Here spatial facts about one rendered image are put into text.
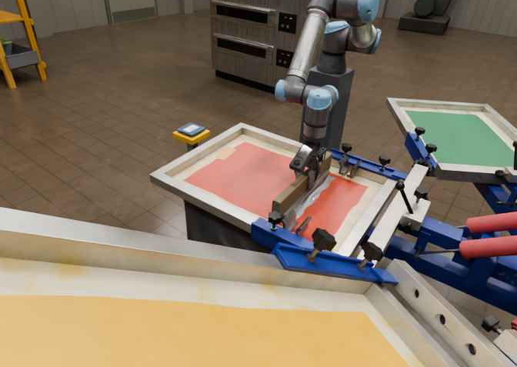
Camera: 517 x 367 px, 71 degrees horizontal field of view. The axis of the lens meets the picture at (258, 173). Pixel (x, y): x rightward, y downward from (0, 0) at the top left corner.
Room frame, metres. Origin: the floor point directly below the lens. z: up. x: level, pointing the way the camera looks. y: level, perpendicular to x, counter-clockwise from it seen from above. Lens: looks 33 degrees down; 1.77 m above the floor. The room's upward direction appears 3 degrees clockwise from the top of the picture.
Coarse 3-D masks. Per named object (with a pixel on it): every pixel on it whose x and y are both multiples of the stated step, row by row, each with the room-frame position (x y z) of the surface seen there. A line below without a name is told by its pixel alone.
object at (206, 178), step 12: (204, 168) 1.25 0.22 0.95; (216, 168) 1.25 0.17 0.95; (228, 168) 1.26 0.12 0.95; (192, 180) 1.16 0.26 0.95; (204, 180) 1.16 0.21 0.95; (216, 180) 1.17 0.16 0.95; (216, 192) 1.09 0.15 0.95; (228, 192) 1.09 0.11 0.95; (276, 192) 1.11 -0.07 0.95; (240, 204) 1.03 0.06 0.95; (252, 204) 1.03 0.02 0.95; (264, 204) 1.03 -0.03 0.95; (312, 204) 1.04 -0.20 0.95; (324, 204) 1.05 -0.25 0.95; (264, 216) 0.96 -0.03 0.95; (300, 216) 0.97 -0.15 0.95; (312, 216) 0.98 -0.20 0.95; (324, 216) 0.98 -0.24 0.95; (336, 216) 0.98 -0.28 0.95; (312, 228) 0.92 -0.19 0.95; (324, 228) 0.92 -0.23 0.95; (336, 228) 0.92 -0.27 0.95
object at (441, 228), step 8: (400, 224) 0.88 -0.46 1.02; (424, 224) 0.86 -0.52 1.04; (432, 224) 0.86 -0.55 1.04; (440, 224) 0.86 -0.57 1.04; (416, 232) 0.85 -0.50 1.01; (432, 232) 0.83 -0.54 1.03; (440, 232) 0.82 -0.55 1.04; (448, 232) 0.82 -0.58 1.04; (456, 232) 0.82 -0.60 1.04; (432, 240) 0.82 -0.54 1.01; (440, 240) 0.81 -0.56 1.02; (448, 240) 0.80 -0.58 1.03; (456, 240) 0.79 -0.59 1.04; (448, 248) 0.80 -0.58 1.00; (456, 248) 0.79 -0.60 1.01
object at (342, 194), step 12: (240, 144) 1.47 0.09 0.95; (252, 144) 1.48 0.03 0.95; (228, 156) 1.35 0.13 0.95; (240, 156) 1.36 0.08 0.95; (252, 156) 1.36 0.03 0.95; (276, 156) 1.37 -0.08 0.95; (288, 180) 1.19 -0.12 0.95; (336, 180) 1.21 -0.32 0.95; (348, 180) 1.21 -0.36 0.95; (324, 192) 1.12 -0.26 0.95; (336, 192) 1.12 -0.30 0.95; (348, 192) 1.13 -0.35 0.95; (360, 192) 1.13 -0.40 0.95; (336, 204) 1.05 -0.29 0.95; (348, 204) 1.05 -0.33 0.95
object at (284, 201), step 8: (328, 152) 1.25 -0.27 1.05; (328, 160) 1.22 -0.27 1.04; (328, 168) 1.24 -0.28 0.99; (304, 176) 1.07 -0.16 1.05; (320, 176) 1.18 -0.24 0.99; (296, 184) 1.02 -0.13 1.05; (304, 184) 1.06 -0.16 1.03; (288, 192) 0.97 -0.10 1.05; (296, 192) 1.01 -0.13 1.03; (304, 192) 1.06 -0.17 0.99; (280, 200) 0.93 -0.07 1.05; (288, 200) 0.96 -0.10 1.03; (296, 200) 1.02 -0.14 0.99; (272, 208) 0.93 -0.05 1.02; (280, 208) 0.92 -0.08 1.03; (288, 208) 0.97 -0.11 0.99
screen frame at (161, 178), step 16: (240, 128) 1.56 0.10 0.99; (256, 128) 1.56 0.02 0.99; (208, 144) 1.39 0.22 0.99; (224, 144) 1.45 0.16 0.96; (272, 144) 1.48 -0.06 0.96; (288, 144) 1.43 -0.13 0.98; (176, 160) 1.24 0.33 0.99; (192, 160) 1.28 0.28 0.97; (336, 160) 1.30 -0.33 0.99; (160, 176) 1.12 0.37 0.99; (368, 176) 1.23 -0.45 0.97; (384, 176) 1.20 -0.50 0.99; (176, 192) 1.06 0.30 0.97; (192, 192) 1.03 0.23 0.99; (384, 192) 1.09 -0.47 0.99; (208, 208) 0.97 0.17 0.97; (224, 208) 0.95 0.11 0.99; (368, 208) 0.99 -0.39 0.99; (240, 224) 0.90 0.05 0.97; (368, 224) 0.90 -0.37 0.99; (352, 240) 0.83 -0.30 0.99
